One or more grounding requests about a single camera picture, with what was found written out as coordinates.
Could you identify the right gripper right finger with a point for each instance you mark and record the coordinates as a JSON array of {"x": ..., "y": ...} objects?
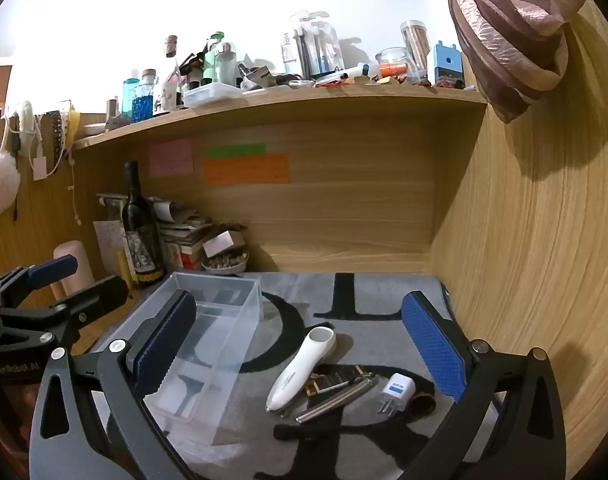
[{"x": 506, "y": 421}]

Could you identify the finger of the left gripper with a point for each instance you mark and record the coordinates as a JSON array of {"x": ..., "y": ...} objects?
[
  {"x": 91, "y": 304},
  {"x": 45, "y": 274}
]

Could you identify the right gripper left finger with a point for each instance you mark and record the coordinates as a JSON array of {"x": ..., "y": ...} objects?
[{"x": 90, "y": 420}]

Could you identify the white plug charger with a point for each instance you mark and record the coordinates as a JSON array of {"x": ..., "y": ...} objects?
[{"x": 396, "y": 394}]

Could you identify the clear plastic storage box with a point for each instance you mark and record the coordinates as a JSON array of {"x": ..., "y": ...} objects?
[{"x": 198, "y": 385}]

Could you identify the black gold lighter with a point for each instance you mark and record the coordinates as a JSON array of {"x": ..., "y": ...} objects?
[{"x": 336, "y": 379}]

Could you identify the silver metal tube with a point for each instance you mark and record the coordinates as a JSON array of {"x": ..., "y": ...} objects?
[{"x": 338, "y": 400}]

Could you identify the white handheld massager device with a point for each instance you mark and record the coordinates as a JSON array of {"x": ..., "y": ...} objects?
[{"x": 318, "y": 343}]

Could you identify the pink cylindrical mug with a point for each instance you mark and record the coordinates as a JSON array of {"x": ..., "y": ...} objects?
[{"x": 81, "y": 279}]

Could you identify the yellow tube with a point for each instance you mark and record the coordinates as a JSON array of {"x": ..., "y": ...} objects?
[{"x": 123, "y": 268}]

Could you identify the handwritten paper note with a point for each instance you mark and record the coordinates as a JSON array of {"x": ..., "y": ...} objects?
[{"x": 111, "y": 239}]

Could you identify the dark wine bottle elephant label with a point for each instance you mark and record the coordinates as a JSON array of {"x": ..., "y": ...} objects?
[{"x": 141, "y": 230}]

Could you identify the stack of books and papers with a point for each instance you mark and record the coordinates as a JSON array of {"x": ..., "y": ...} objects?
[{"x": 182, "y": 232}]

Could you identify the white card box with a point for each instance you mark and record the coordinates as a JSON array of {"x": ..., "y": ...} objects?
[{"x": 223, "y": 242}]

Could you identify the white bowl of stones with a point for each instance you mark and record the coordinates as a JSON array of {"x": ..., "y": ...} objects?
[{"x": 226, "y": 264}]

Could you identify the pink sticky note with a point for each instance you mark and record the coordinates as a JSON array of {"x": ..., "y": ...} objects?
[{"x": 171, "y": 158}]

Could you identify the grey mat with black letters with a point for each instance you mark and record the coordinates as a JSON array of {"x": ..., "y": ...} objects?
[{"x": 353, "y": 442}]

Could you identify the blue glass bottle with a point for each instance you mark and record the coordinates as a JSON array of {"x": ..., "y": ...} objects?
[{"x": 143, "y": 96}]

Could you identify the green sticky note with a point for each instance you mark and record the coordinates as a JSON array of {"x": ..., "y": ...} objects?
[{"x": 235, "y": 150}]

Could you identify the orange sticky note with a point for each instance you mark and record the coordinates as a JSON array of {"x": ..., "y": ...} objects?
[{"x": 258, "y": 169}]

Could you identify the white plastic tray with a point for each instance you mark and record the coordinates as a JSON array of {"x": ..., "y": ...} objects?
[{"x": 213, "y": 92}]

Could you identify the wooden shelf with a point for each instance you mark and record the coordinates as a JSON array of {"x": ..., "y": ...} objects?
[{"x": 281, "y": 105}]

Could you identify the blue box on shelf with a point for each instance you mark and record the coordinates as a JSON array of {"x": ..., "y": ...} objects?
[{"x": 448, "y": 71}]

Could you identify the clear jar with sticks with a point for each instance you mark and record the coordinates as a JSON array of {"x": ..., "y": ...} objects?
[{"x": 416, "y": 41}]

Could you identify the pink plastic bag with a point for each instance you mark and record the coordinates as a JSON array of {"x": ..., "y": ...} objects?
[{"x": 517, "y": 49}]

